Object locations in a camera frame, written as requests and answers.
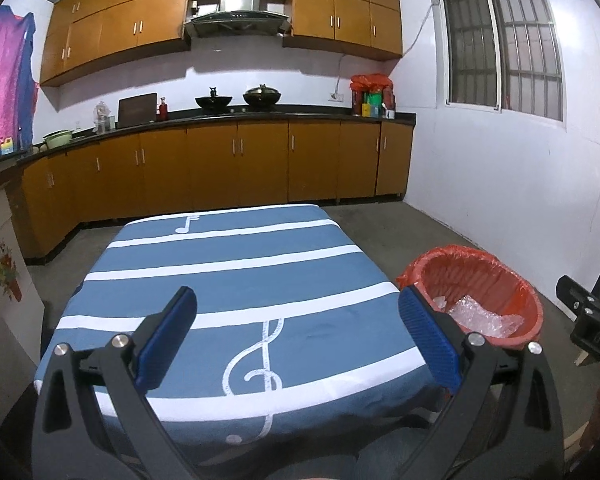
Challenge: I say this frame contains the clear bubble wrap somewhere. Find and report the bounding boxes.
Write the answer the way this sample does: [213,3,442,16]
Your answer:
[434,295,524,338]

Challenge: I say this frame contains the red lined trash basket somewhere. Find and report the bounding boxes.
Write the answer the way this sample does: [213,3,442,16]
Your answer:
[396,245,544,350]

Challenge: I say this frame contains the blue striped tablecloth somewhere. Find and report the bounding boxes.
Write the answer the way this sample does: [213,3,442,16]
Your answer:
[52,204,443,464]

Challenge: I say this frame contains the wooden lower cabinets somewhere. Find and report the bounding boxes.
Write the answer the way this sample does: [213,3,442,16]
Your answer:
[7,118,414,261]

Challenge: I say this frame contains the wooden cabinets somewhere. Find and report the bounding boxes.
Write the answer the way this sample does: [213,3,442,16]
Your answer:
[40,0,403,87]
[7,118,414,261]

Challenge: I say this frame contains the green basin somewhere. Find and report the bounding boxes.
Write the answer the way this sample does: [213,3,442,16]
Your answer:
[44,130,73,150]

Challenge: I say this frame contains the yellow detergent bottle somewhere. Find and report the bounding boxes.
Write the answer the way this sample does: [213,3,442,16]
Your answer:
[0,136,14,155]

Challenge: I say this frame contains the clear bag on counter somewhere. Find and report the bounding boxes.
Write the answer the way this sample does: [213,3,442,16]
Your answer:
[93,101,116,134]

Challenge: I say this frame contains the barred window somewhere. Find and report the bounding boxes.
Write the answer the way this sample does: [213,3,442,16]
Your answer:
[440,0,564,122]

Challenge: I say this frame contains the red bottle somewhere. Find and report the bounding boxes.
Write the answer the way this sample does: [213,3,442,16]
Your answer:
[158,96,169,120]

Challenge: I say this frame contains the dark cutting board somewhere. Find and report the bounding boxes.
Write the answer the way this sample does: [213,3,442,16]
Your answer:
[117,92,158,129]

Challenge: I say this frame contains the red bag covered rack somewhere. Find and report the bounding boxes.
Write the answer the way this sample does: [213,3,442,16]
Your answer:
[350,74,396,119]

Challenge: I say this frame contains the black wok left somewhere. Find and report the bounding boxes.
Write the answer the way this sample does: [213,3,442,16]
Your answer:
[195,87,233,113]

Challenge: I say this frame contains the pink purple curtain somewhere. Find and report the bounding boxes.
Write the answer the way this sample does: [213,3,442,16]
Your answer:
[0,6,38,157]

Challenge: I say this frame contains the black lidded wok right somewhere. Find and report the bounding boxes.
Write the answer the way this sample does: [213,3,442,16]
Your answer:
[242,84,282,112]

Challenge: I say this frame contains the wooden upper cabinets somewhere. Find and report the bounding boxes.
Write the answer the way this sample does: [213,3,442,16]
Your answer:
[40,0,403,87]

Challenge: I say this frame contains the steel range hood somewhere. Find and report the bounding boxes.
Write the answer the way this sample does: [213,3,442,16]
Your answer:
[184,0,291,38]

